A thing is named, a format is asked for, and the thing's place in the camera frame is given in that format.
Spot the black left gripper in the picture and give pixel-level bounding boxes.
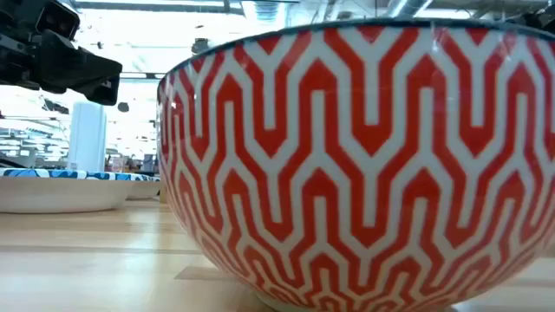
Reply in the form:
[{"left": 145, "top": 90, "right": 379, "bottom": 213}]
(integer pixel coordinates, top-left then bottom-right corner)
[{"left": 0, "top": 0, "right": 123, "bottom": 107}]

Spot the dark angular ceiling fixture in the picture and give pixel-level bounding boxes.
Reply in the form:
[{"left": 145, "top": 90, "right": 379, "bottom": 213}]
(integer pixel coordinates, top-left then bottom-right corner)
[{"left": 42, "top": 98, "right": 70, "bottom": 116}]

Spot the dark ceiling lamp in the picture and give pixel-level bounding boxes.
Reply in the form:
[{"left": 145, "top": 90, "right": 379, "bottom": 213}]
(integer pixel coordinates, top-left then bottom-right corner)
[{"left": 191, "top": 37, "right": 212, "bottom": 55}]

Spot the red white patterned bowl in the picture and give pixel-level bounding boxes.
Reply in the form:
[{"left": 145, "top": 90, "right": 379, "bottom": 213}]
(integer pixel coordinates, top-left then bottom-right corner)
[{"left": 156, "top": 16, "right": 555, "bottom": 312}]

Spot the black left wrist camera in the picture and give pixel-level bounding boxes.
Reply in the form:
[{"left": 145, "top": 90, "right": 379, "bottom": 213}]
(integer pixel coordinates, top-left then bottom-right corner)
[{"left": 34, "top": 0, "right": 82, "bottom": 41}]

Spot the black curved frame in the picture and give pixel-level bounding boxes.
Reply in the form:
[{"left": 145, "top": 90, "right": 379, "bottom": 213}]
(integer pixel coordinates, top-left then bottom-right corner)
[{"left": 0, "top": 155, "right": 28, "bottom": 170}]

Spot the grey ceiling duct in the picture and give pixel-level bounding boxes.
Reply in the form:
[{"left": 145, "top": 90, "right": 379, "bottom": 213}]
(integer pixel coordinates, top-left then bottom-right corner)
[{"left": 383, "top": 0, "right": 434, "bottom": 18}]

